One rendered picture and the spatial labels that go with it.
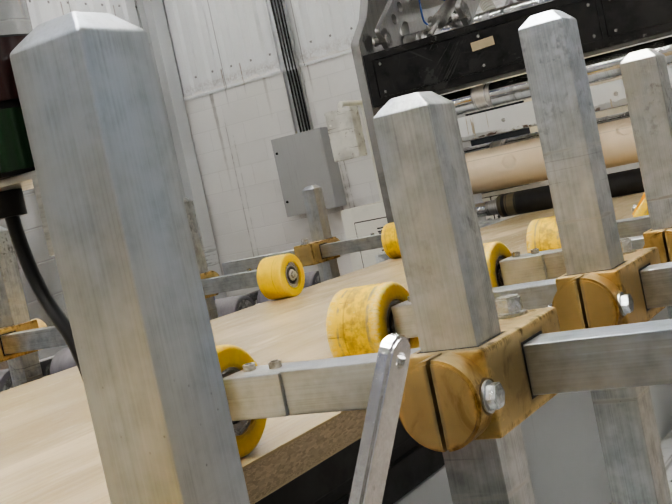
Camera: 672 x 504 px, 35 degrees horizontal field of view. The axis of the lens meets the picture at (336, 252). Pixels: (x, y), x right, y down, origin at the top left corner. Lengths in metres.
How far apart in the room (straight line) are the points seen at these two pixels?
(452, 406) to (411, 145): 0.14
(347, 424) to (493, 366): 0.28
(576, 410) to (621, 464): 0.48
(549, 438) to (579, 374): 0.63
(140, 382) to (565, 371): 0.30
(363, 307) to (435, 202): 0.37
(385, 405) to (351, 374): 0.31
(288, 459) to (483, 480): 0.21
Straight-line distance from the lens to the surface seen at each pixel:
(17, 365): 1.78
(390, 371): 0.36
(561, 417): 1.28
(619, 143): 2.95
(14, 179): 0.40
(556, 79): 0.81
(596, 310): 0.79
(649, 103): 1.05
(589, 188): 0.81
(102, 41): 0.38
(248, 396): 0.72
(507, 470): 0.60
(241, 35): 11.29
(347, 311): 0.94
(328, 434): 0.82
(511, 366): 0.60
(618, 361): 0.60
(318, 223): 2.49
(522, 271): 1.15
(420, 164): 0.58
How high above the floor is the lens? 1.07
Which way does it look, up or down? 3 degrees down
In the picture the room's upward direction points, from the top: 12 degrees counter-clockwise
